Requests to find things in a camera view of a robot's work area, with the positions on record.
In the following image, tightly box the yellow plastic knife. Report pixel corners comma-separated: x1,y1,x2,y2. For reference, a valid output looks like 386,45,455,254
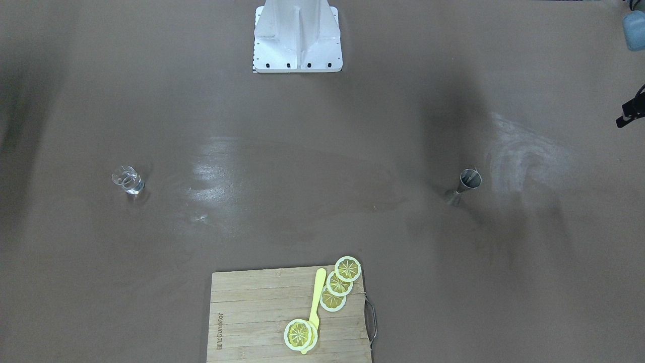
300,267,327,354

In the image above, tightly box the black strap at edge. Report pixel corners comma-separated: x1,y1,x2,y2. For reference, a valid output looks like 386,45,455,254
616,85,645,128

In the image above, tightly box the bamboo cutting board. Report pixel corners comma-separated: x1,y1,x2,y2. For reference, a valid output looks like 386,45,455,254
206,266,374,362

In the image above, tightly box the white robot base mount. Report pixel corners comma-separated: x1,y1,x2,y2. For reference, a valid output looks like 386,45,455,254
252,1,343,73

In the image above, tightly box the metal cutting board handle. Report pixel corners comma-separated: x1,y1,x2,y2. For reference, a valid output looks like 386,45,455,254
364,292,378,353

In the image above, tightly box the blue robot joint corner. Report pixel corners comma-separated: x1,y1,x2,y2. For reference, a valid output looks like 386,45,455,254
622,10,644,51

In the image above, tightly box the clear glass measuring cup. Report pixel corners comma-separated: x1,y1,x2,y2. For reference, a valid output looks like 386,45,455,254
111,165,145,196

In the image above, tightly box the steel jigger shaker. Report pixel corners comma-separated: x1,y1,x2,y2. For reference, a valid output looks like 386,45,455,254
444,168,482,207

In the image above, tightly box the lemon slice under front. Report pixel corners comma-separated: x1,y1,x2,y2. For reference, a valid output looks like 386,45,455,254
302,322,319,354

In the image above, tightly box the top lemon slice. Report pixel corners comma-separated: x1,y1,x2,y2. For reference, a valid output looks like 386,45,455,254
334,256,362,282

